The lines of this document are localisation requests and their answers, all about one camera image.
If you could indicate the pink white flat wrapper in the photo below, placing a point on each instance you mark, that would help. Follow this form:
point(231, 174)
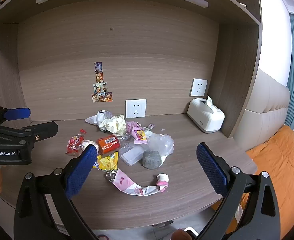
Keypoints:
point(123, 181)

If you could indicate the white tissue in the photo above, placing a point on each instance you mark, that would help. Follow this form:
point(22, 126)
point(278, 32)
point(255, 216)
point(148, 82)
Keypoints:
point(209, 102)

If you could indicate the white plastic wrapper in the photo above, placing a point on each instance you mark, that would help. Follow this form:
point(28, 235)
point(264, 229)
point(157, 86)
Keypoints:
point(93, 120)

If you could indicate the beige padded headboard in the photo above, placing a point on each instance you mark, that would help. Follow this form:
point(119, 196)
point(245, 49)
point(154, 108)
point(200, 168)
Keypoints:
point(267, 110)

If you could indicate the clear plastic bag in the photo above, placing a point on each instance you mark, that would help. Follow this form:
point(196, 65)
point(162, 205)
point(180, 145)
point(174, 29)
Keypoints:
point(162, 142)

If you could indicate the clear plastic box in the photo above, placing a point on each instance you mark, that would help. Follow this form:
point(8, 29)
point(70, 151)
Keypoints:
point(132, 156)

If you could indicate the white wall socket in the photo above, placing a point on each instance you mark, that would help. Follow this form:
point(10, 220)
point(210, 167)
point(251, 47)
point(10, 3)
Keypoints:
point(136, 108)
point(198, 87)

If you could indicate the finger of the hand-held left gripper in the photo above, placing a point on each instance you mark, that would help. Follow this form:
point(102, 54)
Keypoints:
point(45, 128)
point(18, 113)

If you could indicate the grey sock ball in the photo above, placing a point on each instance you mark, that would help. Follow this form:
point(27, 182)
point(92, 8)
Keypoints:
point(152, 158)

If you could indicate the orange cardboard box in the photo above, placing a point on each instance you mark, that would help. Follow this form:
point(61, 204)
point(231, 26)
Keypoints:
point(109, 143)

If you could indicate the white pink tape roll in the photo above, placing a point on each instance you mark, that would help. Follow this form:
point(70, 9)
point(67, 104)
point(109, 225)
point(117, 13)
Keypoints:
point(162, 178)

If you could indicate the red candy wrapper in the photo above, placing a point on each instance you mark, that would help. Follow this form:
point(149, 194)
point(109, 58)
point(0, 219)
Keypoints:
point(74, 143)

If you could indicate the yellow snack wrapper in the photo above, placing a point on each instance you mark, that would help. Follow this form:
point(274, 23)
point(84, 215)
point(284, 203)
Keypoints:
point(106, 163)

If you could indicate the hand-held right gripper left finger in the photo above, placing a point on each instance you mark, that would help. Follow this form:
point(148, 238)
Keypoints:
point(81, 171)

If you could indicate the wooden shelf unit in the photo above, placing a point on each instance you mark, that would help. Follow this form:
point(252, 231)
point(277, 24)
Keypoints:
point(137, 50)

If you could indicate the group of cartoon stickers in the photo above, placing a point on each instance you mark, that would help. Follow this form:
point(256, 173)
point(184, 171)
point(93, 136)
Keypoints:
point(101, 97)

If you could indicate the pink snack packet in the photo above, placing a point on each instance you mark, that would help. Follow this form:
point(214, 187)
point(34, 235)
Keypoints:
point(138, 135)

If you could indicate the orange blanket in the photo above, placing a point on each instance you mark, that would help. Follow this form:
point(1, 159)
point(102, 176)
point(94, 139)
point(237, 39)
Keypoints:
point(282, 165)

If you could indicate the white tissue box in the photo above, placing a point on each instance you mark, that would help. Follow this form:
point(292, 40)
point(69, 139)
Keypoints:
point(207, 118)

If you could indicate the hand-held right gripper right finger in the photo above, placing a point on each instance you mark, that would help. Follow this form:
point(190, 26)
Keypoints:
point(212, 170)

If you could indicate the silver foil wrapper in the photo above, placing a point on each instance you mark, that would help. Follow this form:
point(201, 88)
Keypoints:
point(111, 175)

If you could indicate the pale yellow crumpled paper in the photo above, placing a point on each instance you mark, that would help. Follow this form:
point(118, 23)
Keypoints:
point(116, 125)

